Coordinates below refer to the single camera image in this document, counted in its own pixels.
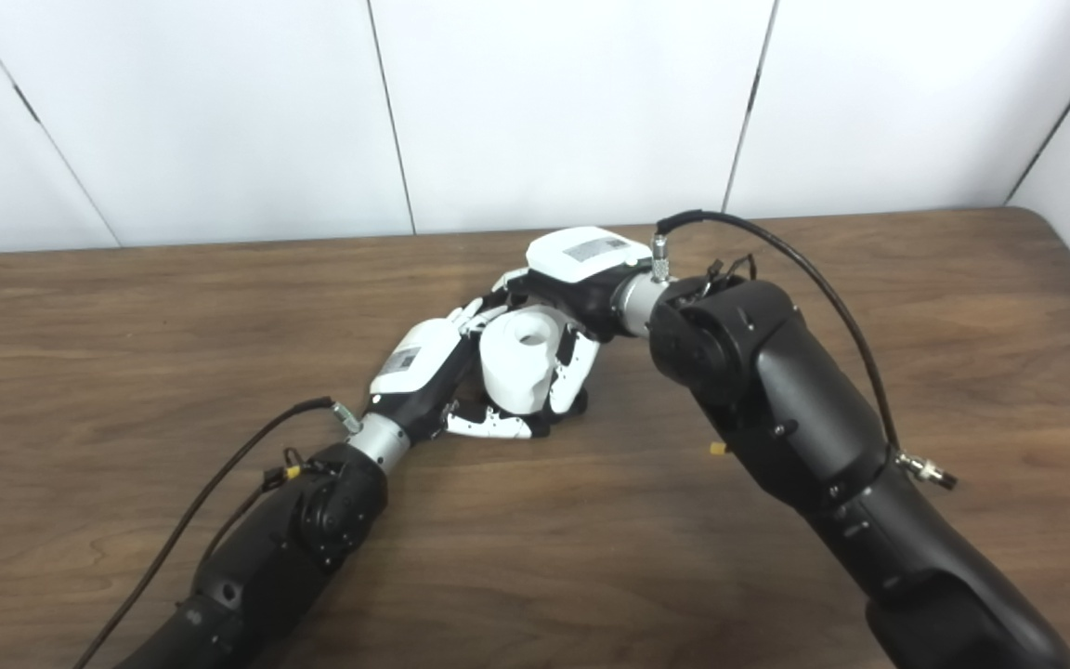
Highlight round white plastic piece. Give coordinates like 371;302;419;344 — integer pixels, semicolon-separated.
480;309;566;415

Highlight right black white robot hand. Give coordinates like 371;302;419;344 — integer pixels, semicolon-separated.
493;226;657;416

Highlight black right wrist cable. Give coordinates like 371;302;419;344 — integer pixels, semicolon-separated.
651;210;959;491

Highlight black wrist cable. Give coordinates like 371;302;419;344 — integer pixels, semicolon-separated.
71;397;364;669
651;210;959;491

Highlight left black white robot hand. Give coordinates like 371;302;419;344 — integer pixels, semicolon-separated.
368;297;555;447

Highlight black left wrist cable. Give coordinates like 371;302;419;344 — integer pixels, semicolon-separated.
71;397;364;669

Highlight thin black arm wires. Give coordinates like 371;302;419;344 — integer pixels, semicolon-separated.
700;253;759;300

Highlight thin wires with yellow connector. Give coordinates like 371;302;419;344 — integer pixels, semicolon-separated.
201;448;332;568

